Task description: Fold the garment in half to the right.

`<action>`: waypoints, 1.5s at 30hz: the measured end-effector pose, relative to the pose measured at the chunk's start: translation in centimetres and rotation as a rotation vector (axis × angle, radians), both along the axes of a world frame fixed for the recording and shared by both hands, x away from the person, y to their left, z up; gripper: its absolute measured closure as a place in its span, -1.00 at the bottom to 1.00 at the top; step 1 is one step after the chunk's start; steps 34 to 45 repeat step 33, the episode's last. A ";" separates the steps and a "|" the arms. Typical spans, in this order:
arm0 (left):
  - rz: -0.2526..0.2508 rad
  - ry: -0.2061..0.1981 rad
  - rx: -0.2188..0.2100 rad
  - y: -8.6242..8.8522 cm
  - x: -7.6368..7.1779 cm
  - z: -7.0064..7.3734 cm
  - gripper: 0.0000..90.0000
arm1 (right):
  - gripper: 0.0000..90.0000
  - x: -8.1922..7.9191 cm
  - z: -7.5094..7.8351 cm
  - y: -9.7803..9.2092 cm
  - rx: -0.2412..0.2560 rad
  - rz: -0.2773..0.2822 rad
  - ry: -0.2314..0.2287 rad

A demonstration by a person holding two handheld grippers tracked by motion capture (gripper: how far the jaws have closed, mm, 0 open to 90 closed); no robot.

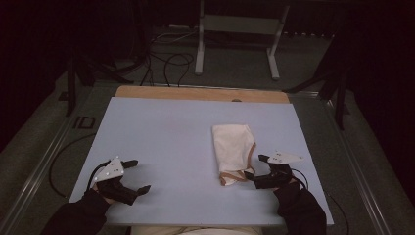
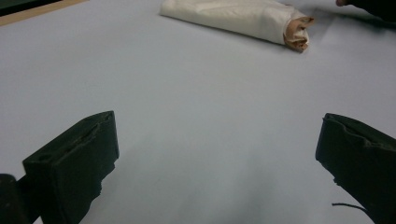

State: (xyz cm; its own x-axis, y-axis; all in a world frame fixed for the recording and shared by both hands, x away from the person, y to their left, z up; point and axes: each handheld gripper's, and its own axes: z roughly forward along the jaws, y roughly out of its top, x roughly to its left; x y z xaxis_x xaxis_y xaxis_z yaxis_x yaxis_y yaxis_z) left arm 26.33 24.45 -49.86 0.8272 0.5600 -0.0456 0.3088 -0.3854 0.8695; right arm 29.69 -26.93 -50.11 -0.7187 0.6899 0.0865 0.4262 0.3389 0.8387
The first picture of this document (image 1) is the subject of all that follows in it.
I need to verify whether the black floor cable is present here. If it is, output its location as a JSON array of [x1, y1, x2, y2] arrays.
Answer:
[[326, 192, 350, 235], [48, 131, 98, 200]]

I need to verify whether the white baby bodysuit tan trim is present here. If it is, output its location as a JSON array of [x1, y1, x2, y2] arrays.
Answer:
[[211, 123, 257, 187]]

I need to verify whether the person's left hand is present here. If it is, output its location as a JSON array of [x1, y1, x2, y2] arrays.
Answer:
[[91, 184, 115, 205]]

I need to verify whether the black tripod stand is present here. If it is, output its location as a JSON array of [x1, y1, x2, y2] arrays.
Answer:
[[58, 55, 135, 118], [283, 32, 351, 131]]

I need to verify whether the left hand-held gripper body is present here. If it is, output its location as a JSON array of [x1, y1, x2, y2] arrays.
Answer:
[[92, 156, 140, 207]]

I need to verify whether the white metal stand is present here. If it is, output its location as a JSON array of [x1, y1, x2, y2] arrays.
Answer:
[[194, 0, 291, 81]]

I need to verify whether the person's right hand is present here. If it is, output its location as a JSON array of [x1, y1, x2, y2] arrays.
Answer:
[[273, 175, 301, 192]]

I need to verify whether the right hand-held gripper cable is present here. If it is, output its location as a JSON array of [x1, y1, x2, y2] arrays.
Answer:
[[290, 167, 309, 190]]

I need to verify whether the left hand-held gripper cable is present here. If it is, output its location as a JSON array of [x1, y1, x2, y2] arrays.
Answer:
[[86, 160, 112, 192]]

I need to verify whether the hand-held gripper cable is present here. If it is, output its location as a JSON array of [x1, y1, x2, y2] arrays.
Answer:
[[86, 160, 112, 192], [290, 167, 309, 190]]

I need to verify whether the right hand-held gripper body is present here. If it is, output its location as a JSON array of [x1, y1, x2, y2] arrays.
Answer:
[[253, 150, 304, 190]]

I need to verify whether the light blue table mat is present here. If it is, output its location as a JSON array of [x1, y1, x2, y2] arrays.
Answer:
[[68, 96, 335, 227]]

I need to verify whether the metal floor rail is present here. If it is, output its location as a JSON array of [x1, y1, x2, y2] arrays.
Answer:
[[321, 97, 415, 235], [0, 107, 87, 235]]

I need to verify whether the square floor socket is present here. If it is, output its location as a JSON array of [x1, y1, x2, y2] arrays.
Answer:
[[72, 116, 97, 130]]

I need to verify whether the black looped cable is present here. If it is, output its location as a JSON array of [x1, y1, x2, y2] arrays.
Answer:
[[161, 53, 196, 88]]

